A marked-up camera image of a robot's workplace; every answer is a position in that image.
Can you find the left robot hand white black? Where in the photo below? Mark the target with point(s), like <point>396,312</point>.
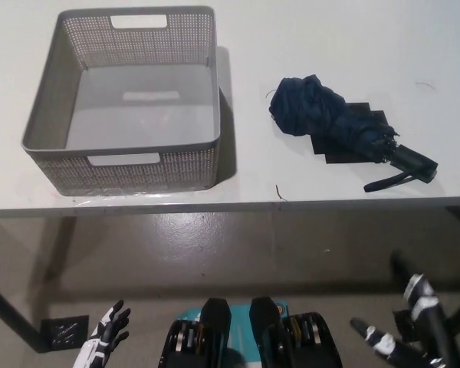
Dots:
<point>103,333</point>

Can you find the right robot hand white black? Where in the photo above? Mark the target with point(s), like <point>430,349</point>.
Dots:
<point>421,306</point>

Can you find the navy umbrella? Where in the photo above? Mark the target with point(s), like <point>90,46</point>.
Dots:
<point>310,107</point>

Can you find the black tape patch on table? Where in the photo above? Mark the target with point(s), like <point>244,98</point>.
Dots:
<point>329,151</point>

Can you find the grey perforated plastic basket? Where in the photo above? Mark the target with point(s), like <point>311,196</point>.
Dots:
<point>138,115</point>

